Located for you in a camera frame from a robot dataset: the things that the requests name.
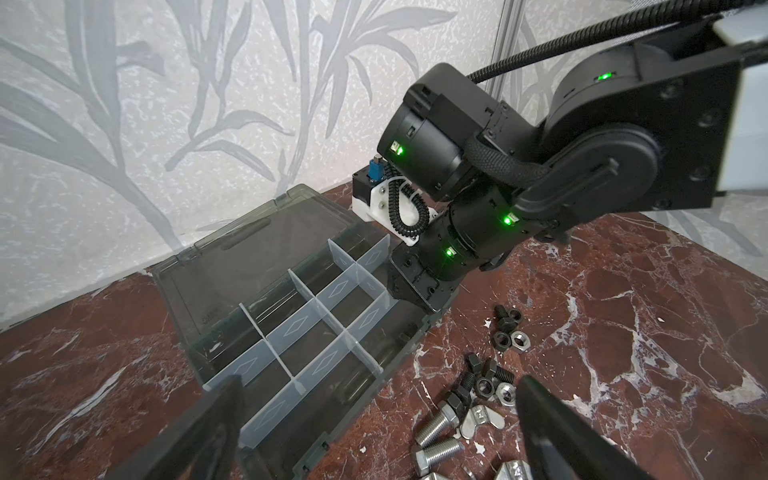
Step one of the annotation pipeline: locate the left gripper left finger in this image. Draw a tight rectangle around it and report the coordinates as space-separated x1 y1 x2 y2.
107 375 244 479

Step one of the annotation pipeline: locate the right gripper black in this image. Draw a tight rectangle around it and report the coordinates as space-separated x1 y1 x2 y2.
387 245 459 312

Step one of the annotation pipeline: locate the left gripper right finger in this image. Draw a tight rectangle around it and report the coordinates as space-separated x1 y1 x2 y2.
516 375 651 479

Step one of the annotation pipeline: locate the silver wing nut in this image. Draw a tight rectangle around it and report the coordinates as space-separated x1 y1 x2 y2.
494 459 532 480
459 405 506 440

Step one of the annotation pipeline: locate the grey compartment organizer box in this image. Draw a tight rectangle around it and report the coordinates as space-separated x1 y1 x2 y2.
152 185 433 479

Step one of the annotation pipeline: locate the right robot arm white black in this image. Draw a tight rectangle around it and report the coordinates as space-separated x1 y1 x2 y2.
377 1 767 313

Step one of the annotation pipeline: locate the silver hex nut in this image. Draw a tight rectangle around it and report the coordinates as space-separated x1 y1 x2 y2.
510 331 531 353
495 382 516 408

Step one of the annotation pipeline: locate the black hex nut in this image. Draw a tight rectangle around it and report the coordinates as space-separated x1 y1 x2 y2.
474 376 495 400

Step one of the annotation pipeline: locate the black bolt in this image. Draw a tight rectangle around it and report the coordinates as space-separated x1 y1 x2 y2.
494 305 520 334

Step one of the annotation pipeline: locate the silver hex nut upper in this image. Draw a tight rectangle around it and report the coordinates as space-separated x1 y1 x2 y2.
510 331 531 353

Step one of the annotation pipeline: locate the silver hex bolt upper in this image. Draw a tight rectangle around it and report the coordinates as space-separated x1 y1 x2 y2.
414 401 459 448

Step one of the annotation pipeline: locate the silver hex bolt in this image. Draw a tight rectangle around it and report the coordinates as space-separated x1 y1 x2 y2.
413 438 464 476
414 401 459 448

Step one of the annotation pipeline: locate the silver hex bolt lower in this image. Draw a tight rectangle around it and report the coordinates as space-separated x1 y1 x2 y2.
413 438 464 476

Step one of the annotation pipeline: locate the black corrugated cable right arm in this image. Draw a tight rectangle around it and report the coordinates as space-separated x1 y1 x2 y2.
466 0 757 85

